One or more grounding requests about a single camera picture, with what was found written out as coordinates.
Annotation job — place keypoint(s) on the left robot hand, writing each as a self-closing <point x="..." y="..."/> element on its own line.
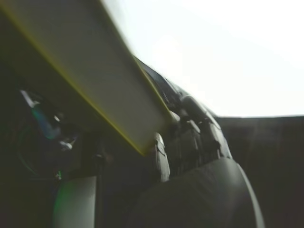
<point x="202" y="194"/>

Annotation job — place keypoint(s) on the yellow cardboard box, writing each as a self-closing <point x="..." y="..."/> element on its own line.
<point x="83" y="59"/>

